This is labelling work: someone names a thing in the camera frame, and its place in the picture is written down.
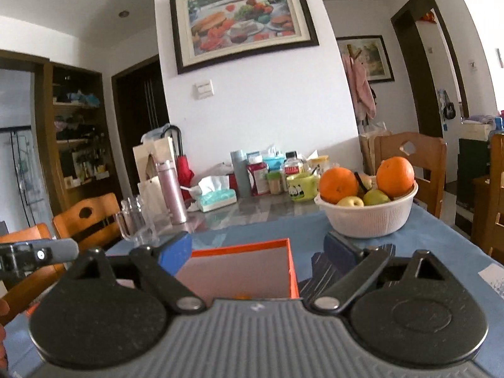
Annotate large framed food painting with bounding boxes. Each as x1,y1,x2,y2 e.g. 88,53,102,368
169,0,320,75

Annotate metal drying rack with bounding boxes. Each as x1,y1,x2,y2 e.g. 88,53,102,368
0,126,45,206

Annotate red folded umbrella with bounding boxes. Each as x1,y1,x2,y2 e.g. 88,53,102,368
163,125,196,190

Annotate pink hanging clothes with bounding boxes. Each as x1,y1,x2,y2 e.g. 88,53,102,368
341,53,377,121

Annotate black hanging bag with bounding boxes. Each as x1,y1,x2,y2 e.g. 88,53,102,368
443,90,457,121

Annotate small framed picture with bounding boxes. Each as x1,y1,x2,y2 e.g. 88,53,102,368
336,35,395,84

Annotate yellow-green mug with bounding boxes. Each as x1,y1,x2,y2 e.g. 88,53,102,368
286,172,320,203

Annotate blue printed tablecloth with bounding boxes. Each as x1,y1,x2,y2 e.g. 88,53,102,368
0,201,504,371

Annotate wooden chair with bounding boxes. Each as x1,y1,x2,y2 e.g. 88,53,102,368
470,134,504,262
0,222,67,316
52,193,122,253
373,132,448,218

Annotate green pear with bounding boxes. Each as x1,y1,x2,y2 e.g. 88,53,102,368
362,189,392,207

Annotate clear glass mug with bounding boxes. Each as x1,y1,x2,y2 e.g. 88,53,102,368
114,199,159,247

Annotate white plastic basket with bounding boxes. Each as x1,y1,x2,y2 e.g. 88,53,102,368
314,181,419,239

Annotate teal tissue pack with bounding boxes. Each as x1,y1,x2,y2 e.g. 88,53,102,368
197,175,238,213

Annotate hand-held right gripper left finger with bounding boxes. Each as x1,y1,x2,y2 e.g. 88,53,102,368
59,232,207,313

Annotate teal box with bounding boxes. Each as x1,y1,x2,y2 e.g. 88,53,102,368
262,155,285,172

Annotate wooden shelf cabinet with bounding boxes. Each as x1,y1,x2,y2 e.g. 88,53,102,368
37,61,123,214

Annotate red snack packet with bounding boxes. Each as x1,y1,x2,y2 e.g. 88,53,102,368
247,162,271,197

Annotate dark green cabinet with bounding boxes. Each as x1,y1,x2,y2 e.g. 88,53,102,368
457,138,494,210

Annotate orange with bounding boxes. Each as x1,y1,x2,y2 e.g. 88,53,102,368
376,157,416,200
318,167,360,204

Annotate pink thermos bottle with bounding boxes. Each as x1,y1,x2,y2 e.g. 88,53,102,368
155,160,189,224

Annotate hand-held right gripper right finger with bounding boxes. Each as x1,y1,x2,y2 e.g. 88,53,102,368
308,231,457,316

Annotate black-capped bottle with red label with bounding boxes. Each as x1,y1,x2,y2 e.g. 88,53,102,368
284,152,309,178

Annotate grey cylindrical bottle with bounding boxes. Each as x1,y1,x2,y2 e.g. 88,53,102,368
231,150,253,198

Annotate brown paper bags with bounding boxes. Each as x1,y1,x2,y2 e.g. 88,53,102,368
359,127,393,175

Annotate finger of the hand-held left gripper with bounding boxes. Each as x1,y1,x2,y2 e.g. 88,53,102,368
0,239,80,284

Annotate white light switch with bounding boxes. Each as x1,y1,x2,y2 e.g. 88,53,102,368
193,80,215,99

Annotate yellow-lidded jar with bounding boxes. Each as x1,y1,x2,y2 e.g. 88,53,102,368
311,155,330,176

